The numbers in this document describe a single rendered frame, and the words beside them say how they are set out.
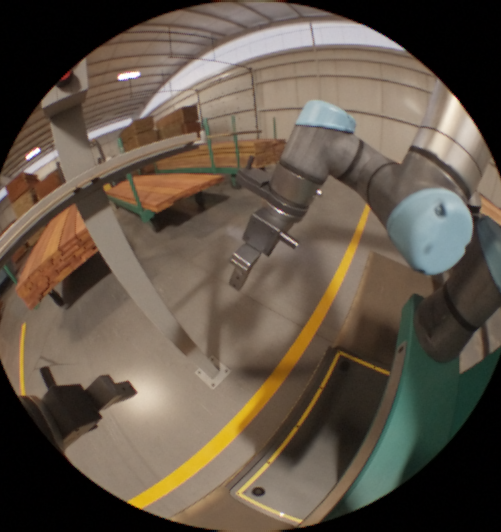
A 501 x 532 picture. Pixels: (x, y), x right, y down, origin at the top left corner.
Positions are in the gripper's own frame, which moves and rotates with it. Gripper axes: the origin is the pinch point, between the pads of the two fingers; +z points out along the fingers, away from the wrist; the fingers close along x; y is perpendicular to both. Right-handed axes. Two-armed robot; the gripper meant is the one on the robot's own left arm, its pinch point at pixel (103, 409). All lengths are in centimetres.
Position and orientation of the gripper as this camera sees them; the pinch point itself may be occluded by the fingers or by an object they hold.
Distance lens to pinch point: 35.9
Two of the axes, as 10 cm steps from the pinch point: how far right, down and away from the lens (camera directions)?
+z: -1.2, 4.4, 8.9
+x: -6.8, 6.2, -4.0
